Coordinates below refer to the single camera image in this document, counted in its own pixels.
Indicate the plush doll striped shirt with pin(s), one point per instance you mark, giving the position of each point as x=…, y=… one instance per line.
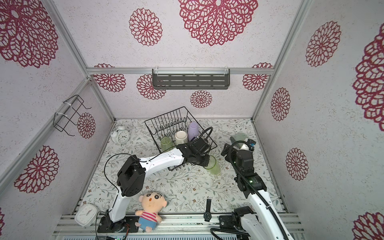
x=152, y=204

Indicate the black wire wall basket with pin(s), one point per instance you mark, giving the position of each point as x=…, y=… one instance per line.
x=62, y=119

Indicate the white square clock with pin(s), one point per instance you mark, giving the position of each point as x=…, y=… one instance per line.
x=86, y=215

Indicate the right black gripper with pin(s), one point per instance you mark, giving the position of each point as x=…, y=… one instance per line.
x=235, y=153

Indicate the grey wall shelf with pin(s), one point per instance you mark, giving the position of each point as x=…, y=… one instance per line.
x=194, y=79

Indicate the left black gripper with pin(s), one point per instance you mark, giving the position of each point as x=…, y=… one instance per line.
x=206, y=156

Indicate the white alarm clock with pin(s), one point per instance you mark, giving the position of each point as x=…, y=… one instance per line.
x=120, y=135

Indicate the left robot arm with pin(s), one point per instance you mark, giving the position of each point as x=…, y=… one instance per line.
x=133, y=173

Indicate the lilac plastic cup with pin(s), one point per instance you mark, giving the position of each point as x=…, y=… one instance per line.
x=193, y=131

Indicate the black wire dish rack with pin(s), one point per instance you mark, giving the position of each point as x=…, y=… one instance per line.
x=166, y=125

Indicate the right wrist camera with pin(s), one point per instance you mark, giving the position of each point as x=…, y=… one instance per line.
x=248, y=144

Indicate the white mug red inside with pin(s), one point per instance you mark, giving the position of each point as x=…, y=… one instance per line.
x=181, y=137

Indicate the tall light green cup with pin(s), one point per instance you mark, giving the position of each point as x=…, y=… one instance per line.
x=213, y=166

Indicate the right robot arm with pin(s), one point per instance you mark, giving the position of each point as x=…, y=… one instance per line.
x=264, y=223

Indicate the black wristwatch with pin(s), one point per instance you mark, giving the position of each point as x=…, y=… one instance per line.
x=207, y=213

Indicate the bright green short cup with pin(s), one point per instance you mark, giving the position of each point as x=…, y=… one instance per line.
x=166, y=144

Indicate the green folded cloth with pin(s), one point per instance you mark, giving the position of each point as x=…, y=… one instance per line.
x=239, y=138

